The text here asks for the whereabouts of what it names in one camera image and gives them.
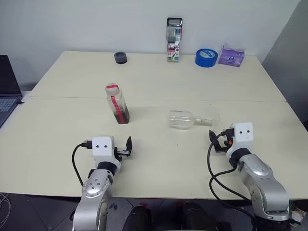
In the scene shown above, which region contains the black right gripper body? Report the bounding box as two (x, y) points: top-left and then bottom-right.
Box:
(219, 128), (233, 148)

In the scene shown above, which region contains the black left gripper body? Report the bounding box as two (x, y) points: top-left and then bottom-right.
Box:
(114, 147), (129, 159)

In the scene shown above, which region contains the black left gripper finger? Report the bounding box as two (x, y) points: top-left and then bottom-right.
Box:
(126, 135), (134, 157)

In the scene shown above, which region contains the clear plastic bottle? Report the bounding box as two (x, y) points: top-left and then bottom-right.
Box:
(168, 109), (221, 131)

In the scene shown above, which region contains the clear bottle with red label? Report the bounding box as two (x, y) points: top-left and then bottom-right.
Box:
(105, 90), (131, 125)

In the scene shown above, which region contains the white bottle cap red tape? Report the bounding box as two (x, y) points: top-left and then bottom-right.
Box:
(104, 83), (120, 96)

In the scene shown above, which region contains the blue tape roll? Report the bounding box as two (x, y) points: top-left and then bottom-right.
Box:
(194, 48), (219, 68)

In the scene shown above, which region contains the purple tissue pack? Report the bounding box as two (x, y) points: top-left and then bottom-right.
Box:
(217, 43), (246, 67)

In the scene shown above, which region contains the black round tape roll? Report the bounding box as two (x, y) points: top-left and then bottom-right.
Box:
(114, 51), (128, 65)

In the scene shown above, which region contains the marker pen pack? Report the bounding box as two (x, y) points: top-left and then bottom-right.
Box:
(166, 16), (183, 63)

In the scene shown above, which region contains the dark grey laptop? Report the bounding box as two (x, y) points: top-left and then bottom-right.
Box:
(0, 54), (24, 128)

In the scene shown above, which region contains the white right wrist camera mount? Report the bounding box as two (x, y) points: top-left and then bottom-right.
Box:
(226, 122), (255, 159)

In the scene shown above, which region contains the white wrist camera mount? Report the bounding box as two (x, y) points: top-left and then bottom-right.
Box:
(226, 122), (255, 159)
(92, 135), (122, 174)

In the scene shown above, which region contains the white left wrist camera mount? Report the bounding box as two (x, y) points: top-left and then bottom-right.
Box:
(92, 135), (122, 174)

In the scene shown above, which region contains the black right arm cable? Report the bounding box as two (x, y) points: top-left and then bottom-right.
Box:
(207, 131), (256, 218)

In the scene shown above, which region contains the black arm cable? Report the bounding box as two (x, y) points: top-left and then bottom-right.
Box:
(207, 131), (256, 218)
(71, 141), (93, 186)

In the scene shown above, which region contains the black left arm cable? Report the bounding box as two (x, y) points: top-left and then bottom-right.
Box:
(71, 141), (93, 186)

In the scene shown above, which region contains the thin white cable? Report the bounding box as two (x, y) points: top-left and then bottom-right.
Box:
(0, 192), (12, 218)

